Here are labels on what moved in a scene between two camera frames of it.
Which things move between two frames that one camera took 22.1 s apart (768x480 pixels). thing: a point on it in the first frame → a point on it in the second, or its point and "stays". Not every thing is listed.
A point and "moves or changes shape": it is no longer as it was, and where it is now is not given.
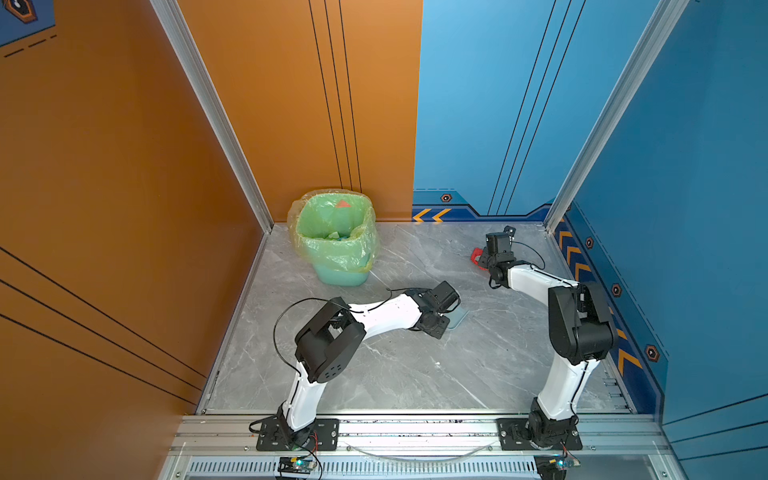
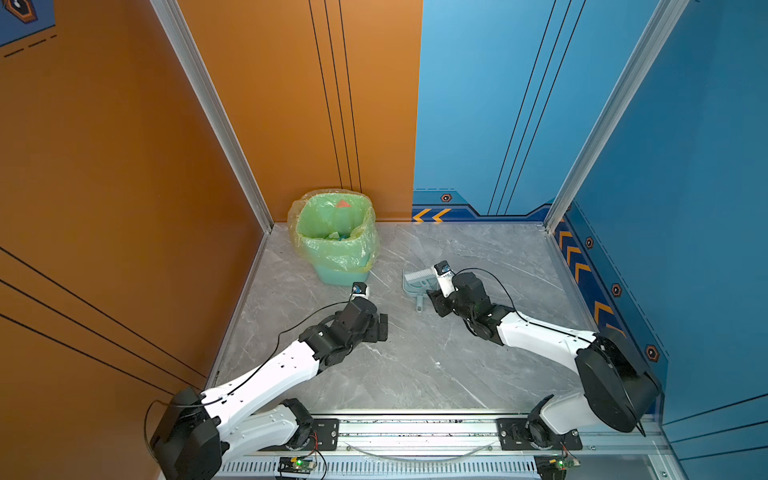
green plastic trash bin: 336,232 stays
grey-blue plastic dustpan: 456,316 moves or changes shape
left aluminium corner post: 174,18 stays
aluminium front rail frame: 420,449 stays
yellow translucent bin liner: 335,228 stays
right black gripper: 483,259 → 438,302
